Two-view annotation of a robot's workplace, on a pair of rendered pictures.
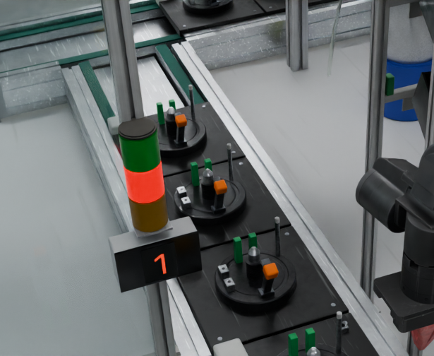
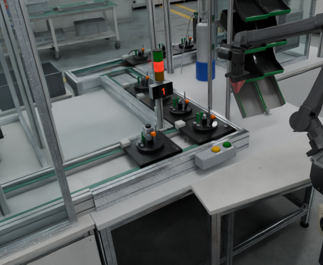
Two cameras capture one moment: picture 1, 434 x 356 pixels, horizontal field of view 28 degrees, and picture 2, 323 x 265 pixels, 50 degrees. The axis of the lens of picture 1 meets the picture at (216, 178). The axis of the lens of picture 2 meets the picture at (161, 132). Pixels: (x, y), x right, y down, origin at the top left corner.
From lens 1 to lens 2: 81 cm
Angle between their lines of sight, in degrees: 11
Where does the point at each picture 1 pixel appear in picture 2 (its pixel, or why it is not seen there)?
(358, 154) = (196, 89)
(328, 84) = (181, 75)
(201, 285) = (165, 113)
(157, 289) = (159, 104)
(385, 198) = (226, 51)
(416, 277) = (236, 68)
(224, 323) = (175, 119)
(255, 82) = not seen: hidden behind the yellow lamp
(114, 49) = (152, 28)
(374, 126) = (209, 58)
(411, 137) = not seen: hidden behind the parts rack
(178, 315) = not seen: hidden behind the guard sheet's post
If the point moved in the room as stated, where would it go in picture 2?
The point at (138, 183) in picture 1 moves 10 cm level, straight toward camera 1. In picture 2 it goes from (158, 65) to (165, 71)
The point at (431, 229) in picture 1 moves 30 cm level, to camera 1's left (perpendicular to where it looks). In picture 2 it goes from (239, 52) to (174, 63)
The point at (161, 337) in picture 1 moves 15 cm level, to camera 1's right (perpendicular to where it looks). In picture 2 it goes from (160, 120) to (186, 115)
